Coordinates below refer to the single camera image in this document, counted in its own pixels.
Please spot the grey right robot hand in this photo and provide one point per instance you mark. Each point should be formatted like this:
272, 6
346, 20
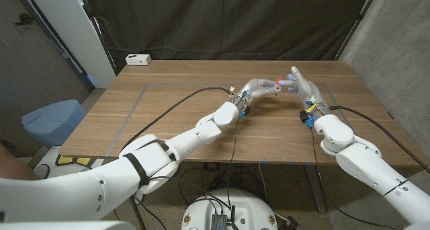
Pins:
310, 95

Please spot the white cabinet panel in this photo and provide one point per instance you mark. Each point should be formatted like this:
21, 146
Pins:
77, 31

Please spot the blue padded stool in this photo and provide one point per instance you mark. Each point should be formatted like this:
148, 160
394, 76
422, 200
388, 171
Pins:
50, 120

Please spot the white floor base plate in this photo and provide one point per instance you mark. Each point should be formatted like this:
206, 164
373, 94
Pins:
50, 154

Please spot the black backdrop curtain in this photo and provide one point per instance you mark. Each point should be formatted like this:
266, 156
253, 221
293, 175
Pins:
218, 21

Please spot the grey sneaker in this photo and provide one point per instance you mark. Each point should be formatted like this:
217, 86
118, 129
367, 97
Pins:
42, 171

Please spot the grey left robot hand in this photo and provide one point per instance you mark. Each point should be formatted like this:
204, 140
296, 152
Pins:
255, 88

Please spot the wooden block with holes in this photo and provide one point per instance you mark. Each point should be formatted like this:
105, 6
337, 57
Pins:
277, 87

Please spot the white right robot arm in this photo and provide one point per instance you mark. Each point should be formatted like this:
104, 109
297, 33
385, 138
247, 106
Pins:
363, 159

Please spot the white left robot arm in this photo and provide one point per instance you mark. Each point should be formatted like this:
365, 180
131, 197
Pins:
67, 193

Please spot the white robot torso base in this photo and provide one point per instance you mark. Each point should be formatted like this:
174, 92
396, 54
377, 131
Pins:
248, 206

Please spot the white power strip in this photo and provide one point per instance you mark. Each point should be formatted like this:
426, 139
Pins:
137, 59

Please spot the black antenna stub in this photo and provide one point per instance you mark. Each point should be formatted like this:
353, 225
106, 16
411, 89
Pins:
232, 213

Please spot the black backdrop stand pole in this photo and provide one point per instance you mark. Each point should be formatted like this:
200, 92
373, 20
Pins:
358, 17
95, 25

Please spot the small grey electronics box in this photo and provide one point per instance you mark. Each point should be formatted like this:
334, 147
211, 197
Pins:
218, 221

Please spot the grey table leg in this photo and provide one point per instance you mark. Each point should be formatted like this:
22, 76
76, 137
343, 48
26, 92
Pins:
315, 189

